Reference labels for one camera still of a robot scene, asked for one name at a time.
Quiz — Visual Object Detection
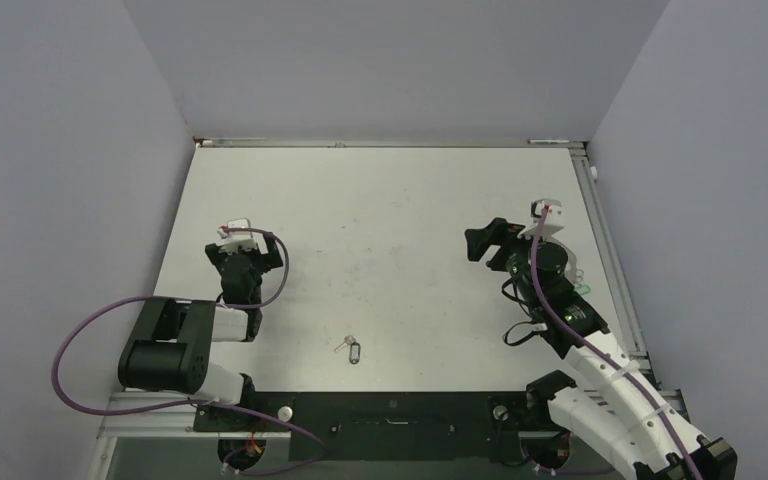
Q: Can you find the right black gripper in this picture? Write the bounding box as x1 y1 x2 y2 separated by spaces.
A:
467 217 551 310

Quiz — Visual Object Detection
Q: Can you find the key with grey tag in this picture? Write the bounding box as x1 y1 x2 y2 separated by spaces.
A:
333 335 362 365

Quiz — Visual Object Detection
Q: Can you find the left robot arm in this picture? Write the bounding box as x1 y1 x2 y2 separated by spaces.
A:
117 235 286 430

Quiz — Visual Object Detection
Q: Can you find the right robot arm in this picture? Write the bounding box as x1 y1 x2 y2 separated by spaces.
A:
464 218 738 479

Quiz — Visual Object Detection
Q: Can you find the red white marker pen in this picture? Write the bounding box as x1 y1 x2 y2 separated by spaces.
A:
527 139 571 146

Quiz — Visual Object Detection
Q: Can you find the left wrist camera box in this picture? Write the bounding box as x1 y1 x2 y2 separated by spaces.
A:
217 218 259 254

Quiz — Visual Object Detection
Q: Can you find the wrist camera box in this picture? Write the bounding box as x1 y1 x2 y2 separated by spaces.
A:
217 218 259 254
517 198 566 238

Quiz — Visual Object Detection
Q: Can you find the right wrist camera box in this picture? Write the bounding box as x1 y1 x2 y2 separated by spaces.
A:
517 198 566 238

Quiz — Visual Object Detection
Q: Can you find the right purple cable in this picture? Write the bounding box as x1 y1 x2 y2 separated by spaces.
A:
529 206 707 480

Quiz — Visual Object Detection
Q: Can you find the aluminium frame rail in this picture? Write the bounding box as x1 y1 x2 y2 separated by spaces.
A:
569 142 687 414

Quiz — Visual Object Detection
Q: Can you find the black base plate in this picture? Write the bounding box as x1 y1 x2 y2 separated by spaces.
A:
193 391 571 468

